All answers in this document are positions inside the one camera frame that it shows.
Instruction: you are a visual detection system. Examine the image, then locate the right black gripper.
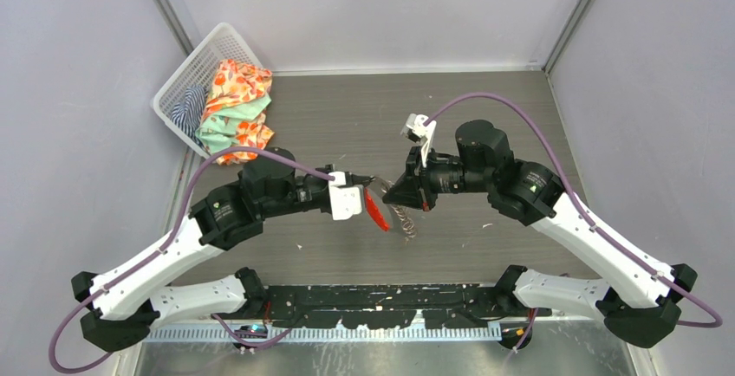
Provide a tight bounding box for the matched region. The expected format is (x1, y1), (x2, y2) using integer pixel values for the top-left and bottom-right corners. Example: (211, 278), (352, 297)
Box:
(383, 142), (491, 211)

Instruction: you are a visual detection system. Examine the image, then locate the red handled metal keyring holder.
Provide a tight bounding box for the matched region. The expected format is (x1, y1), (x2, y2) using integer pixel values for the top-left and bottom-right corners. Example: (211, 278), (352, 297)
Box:
(367, 176), (418, 243)

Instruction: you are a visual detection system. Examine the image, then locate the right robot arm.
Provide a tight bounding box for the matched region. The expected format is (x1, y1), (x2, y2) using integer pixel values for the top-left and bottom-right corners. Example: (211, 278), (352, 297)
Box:
(383, 113), (697, 348)

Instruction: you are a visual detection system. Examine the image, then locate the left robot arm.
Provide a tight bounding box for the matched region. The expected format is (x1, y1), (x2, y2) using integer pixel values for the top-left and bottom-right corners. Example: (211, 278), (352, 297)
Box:
(72, 148), (374, 353)

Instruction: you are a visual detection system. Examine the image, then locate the mint green cloth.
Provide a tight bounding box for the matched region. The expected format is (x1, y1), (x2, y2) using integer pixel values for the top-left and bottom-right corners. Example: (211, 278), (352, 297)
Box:
(195, 94), (274, 153)

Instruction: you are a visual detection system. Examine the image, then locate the orange floral cloth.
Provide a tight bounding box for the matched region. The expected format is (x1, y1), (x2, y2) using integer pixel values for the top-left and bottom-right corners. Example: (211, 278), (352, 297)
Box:
(202, 58), (276, 166)

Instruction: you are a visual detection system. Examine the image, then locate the blue striped cloth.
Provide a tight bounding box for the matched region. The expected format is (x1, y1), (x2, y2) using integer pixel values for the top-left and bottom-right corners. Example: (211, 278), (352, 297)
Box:
(171, 85), (208, 147)

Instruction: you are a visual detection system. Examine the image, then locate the white plastic basket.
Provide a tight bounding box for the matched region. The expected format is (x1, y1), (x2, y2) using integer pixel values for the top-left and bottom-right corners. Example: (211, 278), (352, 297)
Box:
(152, 23), (274, 158)

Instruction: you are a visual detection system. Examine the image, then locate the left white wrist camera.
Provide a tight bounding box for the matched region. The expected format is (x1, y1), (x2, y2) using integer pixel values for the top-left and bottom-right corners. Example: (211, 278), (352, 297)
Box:
(328, 172), (364, 221)

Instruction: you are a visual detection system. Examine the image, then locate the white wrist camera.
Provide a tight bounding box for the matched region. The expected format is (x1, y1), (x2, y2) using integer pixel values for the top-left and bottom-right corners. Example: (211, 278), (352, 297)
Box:
(400, 113), (437, 168)
(328, 172), (364, 221)

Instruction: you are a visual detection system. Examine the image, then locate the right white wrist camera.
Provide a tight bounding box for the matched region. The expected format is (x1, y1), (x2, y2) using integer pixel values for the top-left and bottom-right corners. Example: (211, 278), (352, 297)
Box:
(400, 113), (437, 168)

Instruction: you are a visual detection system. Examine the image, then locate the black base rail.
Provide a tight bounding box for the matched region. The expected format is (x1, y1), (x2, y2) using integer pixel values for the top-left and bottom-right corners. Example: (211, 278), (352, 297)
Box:
(229, 282), (552, 332)

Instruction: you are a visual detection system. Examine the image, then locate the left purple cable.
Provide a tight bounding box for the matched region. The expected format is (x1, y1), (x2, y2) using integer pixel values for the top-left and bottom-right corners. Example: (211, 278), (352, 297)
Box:
(48, 146), (335, 375)

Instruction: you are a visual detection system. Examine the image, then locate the purple cable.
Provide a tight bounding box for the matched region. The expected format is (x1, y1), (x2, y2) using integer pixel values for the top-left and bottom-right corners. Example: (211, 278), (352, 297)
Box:
(425, 92), (724, 329)
(48, 146), (335, 375)

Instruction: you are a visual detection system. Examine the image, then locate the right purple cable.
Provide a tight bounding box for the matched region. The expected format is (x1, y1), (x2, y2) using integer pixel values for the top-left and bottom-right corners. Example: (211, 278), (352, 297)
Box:
(425, 92), (724, 329)

